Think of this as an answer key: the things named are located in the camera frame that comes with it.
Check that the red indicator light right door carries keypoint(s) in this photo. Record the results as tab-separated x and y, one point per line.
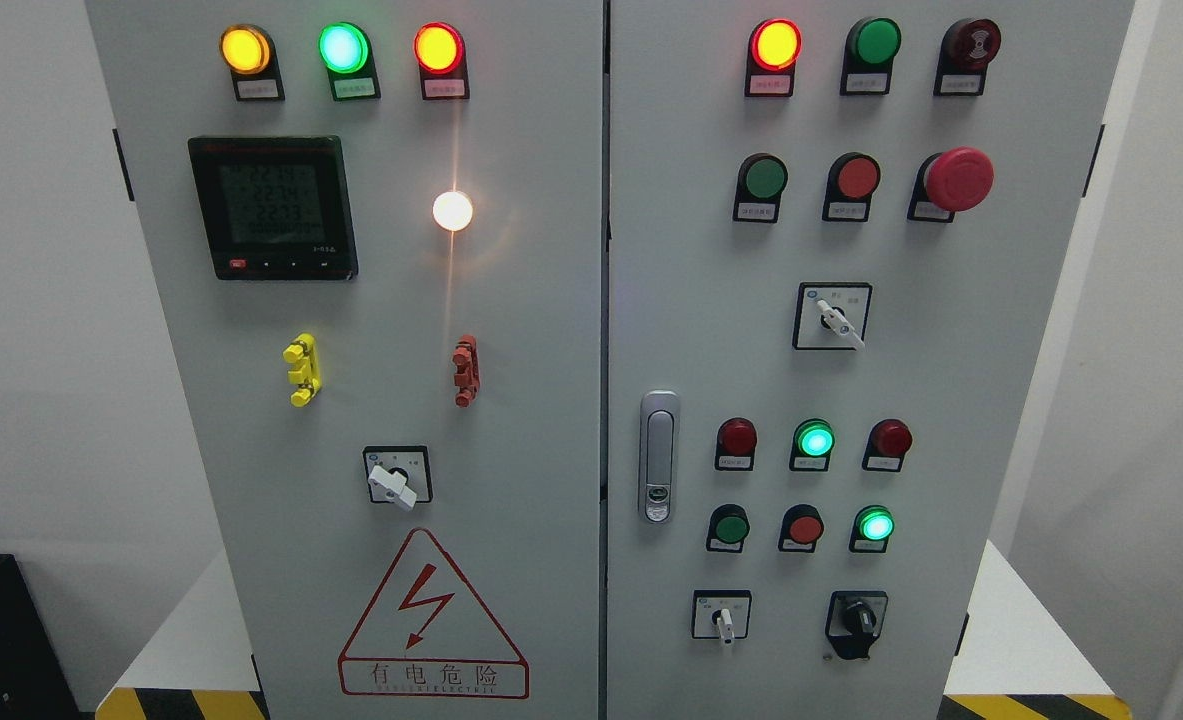
772	51

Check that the lit green light lower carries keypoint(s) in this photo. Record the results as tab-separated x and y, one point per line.
872	527

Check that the green push button top right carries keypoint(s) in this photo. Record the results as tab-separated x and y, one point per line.
871	47

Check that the dark red buzzer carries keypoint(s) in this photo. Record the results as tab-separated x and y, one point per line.
966	51

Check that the grey right cabinet door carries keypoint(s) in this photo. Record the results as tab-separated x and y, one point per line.
706	307

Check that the green push button second row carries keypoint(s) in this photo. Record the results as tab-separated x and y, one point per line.
759	187

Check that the green indicator light top left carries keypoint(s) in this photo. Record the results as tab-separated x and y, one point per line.
346	52

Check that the white selector switch right upper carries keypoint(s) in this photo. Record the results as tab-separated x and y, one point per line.
831	315

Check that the white selector switch left door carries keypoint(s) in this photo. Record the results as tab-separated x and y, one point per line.
398	474

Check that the lit green light middle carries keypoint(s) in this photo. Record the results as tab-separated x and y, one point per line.
812	446

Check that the green push button lower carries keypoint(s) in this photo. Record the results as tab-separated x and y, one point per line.
728	529

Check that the white selector switch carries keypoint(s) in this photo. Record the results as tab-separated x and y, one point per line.
831	315
721	615

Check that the red indicator light left door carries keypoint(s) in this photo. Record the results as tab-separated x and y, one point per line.
440	52

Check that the red electric hazard warning sticker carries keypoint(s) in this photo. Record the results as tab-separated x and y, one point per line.
427	632

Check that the black digital power meter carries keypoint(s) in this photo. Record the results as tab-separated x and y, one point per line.
275	208

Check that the grey left cabinet door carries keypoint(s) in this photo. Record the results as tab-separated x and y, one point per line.
515	474

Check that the silver door handle lock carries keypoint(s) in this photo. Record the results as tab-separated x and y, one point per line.
658	412

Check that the white selector switch bottom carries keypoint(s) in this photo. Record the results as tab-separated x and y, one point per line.
721	615

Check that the green push button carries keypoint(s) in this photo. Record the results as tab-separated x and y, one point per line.
871	47
728	529

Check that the dark red light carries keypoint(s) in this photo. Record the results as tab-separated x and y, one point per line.
736	442
887	445

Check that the yellow terminal connector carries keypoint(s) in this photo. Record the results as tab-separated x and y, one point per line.
304	372

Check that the black box lower left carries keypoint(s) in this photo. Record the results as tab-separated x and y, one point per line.
1	640

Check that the grey cabinet door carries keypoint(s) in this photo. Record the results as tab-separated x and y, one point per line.
706	307
515	474

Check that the red emergency stop button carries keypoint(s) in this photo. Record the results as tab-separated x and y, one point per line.
948	182

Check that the white glowing indicator light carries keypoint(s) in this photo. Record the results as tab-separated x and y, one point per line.
453	211

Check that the red terminal connector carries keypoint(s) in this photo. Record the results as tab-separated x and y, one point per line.
466	377

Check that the yellow indicator light top left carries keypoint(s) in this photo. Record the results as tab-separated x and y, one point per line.
250	56

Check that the red push button second row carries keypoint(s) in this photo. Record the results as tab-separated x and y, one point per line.
851	183

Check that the red indicator light door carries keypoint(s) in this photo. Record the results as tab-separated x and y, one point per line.
440	52
772	51

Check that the lit green light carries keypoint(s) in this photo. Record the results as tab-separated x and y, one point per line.
812	446
872	527

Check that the red push button lower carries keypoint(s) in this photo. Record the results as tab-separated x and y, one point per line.
801	529

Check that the black rotary knob switch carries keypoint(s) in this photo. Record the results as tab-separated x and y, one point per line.
855	621

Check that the dark red light left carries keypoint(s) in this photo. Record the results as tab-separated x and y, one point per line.
736	442

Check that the dark red light right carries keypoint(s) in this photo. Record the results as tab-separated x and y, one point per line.
887	445

